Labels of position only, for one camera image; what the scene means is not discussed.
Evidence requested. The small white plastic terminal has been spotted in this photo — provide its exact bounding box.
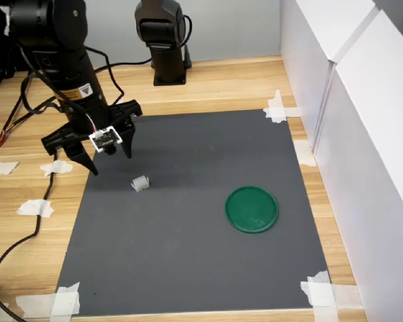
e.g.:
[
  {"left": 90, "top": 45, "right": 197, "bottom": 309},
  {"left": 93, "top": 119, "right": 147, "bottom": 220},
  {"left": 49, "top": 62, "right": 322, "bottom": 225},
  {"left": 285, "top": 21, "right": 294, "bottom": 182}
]
[{"left": 130, "top": 175, "right": 151, "bottom": 193}]

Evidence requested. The round green lid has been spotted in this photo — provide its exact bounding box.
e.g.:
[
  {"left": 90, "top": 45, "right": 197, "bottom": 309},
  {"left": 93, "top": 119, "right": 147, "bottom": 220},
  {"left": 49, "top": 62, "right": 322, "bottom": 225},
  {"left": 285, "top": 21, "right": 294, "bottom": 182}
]
[{"left": 224, "top": 185, "right": 279, "bottom": 235}]

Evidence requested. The white tape piece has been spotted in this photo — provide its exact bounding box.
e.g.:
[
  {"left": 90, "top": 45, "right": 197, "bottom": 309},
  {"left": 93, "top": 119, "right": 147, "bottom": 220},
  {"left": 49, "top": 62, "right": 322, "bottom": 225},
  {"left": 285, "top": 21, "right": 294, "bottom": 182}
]
[
  {"left": 294, "top": 140, "right": 318, "bottom": 167},
  {"left": 263, "top": 89, "right": 303, "bottom": 124},
  {"left": 300, "top": 270, "right": 363, "bottom": 322},
  {"left": 40, "top": 160, "right": 74, "bottom": 178},
  {"left": 0, "top": 160, "right": 20, "bottom": 176},
  {"left": 15, "top": 281, "right": 81, "bottom": 319},
  {"left": 16, "top": 199, "right": 54, "bottom": 218}
]

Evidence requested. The dark grey mat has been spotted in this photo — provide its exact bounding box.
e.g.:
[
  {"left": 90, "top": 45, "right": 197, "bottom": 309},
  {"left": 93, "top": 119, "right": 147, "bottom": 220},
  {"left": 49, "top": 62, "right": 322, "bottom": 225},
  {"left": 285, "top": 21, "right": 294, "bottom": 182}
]
[{"left": 55, "top": 109, "right": 333, "bottom": 316}]

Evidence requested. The white partition panel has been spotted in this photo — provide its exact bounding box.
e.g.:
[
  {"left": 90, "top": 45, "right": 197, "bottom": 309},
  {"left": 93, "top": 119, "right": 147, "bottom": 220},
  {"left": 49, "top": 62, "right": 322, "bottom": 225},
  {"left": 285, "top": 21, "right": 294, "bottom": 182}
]
[
  {"left": 312, "top": 8, "right": 403, "bottom": 322},
  {"left": 279, "top": 0, "right": 380, "bottom": 157}
]

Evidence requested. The small white camera board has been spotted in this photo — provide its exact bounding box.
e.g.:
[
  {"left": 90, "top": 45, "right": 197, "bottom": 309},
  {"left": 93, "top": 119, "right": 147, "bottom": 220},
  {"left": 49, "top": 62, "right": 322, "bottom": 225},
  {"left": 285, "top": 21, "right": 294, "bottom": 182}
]
[{"left": 89, "top": 125, "right": 124, "bottom": 156}]

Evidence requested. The thin black cable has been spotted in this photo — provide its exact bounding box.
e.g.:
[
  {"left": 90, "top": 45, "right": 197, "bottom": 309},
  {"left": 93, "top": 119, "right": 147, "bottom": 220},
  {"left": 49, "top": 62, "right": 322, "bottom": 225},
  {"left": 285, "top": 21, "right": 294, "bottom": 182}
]
[{"left": 5, "top": 68, "right": 33, "bottom": 131}]

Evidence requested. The black cable at arm foot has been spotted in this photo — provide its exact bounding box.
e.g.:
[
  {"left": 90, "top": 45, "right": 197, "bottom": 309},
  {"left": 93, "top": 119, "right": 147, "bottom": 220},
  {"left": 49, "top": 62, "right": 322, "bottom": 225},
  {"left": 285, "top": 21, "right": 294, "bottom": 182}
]
[{"left": 5, "top": 58, "right": 154, "bottom": 133}]

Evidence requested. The long black camera cable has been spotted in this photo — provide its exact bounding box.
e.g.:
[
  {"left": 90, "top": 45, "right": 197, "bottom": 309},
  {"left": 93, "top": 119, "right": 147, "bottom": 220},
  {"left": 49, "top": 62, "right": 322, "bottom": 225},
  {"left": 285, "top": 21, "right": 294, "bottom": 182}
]
[{"left": 0, "top": 45, "right": 126, "bottom": 281}]

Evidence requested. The black adapter cable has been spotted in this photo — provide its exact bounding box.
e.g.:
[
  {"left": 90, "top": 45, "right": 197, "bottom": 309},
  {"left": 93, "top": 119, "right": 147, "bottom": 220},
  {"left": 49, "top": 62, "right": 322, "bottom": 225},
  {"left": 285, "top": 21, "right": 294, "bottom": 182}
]
[{"left": 0, "top": 290, "right": 25, "bottom": 321}]

